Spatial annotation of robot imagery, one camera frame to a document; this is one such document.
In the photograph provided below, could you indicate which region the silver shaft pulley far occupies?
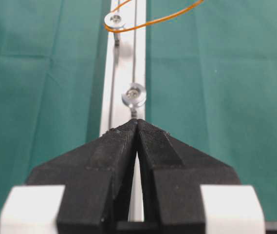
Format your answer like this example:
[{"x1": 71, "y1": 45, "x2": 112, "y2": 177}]
[{"x1": 104, "y1": 12, "x2": 125, "y2": 30}]

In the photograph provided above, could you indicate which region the green table cloth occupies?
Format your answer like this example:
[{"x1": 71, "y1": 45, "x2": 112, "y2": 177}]
[{"x1": 0, "y1": 0, "x2": 277, "y2": 221}]

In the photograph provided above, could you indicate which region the orange rubber band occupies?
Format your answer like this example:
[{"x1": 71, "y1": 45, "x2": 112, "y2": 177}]
[{"x1": 104, "y1": 0, "x2": 203, "y2": 33}]

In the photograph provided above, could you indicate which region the silver shaft pulley near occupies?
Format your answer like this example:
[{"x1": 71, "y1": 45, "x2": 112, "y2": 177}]
[{"x1": 121, "y1": 83, "x2": 147, "y2": 108}]

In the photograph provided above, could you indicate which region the silver aluminium extrusion rail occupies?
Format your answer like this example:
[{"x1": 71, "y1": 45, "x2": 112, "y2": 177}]
[{"x1": 99, "y1": 0, "x2": 147, "y2": 222}]

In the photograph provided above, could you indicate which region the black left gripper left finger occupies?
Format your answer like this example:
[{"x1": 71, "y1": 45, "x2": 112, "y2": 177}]
[{"x1": 26, "y1": 119, "x2": 137, "y2": 234}]

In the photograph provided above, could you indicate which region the silver shaft pulley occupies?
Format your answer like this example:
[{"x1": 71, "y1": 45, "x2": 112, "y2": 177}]
[
  {"x1": 104, "y1": 12, "x2": 125, "y2": 30},
  {"x1": 121, "y1": 83, "x2": 147, "y2": 108}
]

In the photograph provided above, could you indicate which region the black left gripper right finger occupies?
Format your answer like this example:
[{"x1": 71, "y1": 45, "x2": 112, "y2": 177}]
[{"x1": 137, "y1": 120, "x2": 241, "y2": 234}]

